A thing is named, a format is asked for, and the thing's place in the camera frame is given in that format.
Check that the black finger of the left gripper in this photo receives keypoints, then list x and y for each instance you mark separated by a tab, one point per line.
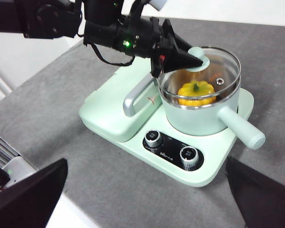
175	44
178	60

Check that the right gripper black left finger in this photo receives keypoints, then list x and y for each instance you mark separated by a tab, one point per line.
31	199

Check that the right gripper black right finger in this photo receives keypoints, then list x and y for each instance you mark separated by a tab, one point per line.
263	202

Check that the yellow toy pumpkin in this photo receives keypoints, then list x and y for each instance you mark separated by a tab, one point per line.
192	95

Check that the glass lid with green knob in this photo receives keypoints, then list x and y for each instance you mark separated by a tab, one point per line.
228	69

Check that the white box with green light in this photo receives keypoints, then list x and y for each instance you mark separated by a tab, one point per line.
19	168

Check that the mint green breakfast machine base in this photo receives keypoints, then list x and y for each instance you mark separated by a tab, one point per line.
199	175

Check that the silver control knob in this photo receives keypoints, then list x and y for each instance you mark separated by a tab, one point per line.
154	139
189	156

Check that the mint green griddle cover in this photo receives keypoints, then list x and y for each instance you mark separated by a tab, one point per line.
104	114

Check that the black control panel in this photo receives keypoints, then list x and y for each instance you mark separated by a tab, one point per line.
171	154

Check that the pale grey left wrist camera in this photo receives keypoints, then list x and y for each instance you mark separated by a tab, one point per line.
158	4

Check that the ribbed aluminium rail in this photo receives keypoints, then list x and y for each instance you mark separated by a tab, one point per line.
2	149

